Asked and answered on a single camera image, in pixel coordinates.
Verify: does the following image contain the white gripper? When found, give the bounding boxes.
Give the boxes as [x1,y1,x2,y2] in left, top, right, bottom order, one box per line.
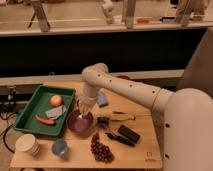
[78,94,97,115]

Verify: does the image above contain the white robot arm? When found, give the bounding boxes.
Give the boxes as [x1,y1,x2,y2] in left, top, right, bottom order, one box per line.
[79,63,213,171]

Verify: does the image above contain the purple bowl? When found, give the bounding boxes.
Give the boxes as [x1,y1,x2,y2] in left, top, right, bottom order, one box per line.
[66,110,94,135]

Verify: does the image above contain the orange red bowl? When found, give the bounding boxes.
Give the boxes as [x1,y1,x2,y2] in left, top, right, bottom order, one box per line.
[117,75,132,80]

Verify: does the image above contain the red yellow apple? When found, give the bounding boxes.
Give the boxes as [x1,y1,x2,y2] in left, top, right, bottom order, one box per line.
[50,95,62,107]

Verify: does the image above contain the grey cloth piece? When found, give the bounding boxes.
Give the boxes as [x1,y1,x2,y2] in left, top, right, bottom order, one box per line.
[45,105,66,119]

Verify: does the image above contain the green plastic tray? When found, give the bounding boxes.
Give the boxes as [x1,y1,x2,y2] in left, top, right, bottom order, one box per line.
[14,86,75,137]

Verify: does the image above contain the wooden board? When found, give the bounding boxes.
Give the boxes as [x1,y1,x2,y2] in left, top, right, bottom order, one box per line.
[10,89,162,169]

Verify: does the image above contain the blue glass cup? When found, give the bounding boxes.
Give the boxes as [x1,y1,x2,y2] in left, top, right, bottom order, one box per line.
[51,139,68,157]

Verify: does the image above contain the bunch of dark grapes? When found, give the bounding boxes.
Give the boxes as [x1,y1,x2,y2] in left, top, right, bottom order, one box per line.
[90,133,114,163]

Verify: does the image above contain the black rectangular block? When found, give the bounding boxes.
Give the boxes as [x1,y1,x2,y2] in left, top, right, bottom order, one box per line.
[118,125,140,143]

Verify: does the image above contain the white paper cup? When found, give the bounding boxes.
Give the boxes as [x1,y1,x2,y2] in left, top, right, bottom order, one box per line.
[15,134,39,155]

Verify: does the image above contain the yellow handled brush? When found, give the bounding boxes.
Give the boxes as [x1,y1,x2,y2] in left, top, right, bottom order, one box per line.
[97,111,136,126]

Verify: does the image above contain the black cables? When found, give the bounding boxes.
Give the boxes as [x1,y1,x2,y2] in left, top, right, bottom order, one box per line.
[0,85,22,154]

